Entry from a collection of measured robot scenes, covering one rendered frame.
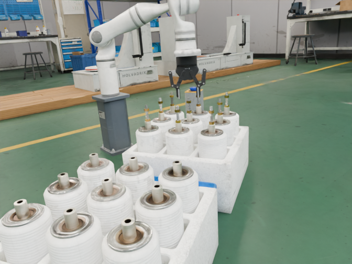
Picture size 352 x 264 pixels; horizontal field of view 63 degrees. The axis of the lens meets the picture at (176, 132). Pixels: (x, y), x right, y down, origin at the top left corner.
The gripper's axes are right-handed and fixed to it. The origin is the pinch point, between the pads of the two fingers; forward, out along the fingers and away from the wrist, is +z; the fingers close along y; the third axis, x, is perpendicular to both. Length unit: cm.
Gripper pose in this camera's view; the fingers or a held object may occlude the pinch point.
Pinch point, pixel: (188, 94)
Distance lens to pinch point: 108.2
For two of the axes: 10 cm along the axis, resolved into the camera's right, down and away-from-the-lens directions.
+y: -10.0, 0.8, -0.2
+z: 0.7, 9.5, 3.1
